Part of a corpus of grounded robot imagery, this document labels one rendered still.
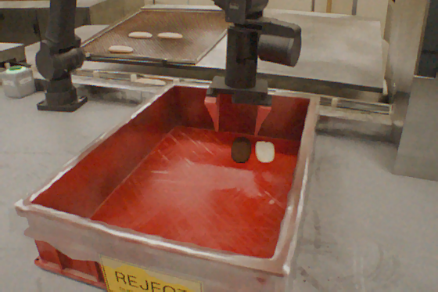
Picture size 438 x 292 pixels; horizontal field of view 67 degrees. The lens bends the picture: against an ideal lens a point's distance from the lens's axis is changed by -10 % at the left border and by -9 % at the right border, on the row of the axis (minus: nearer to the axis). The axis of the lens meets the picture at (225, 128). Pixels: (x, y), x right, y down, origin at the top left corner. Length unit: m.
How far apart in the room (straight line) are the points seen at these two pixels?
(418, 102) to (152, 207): 0.47
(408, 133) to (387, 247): 0.22
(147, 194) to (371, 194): 0.37
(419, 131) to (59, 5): 0.80
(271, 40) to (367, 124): 0.32
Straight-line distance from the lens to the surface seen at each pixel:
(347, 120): 0.81
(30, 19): 4.47
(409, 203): 0.65
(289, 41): 0.59
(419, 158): 0.70
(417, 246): 0.57
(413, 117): 0.67
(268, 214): 0.56
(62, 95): 1.00
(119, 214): 0.57
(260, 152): 0.70
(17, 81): 1.17
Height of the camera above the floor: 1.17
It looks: 25 degrees down
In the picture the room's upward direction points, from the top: straight up
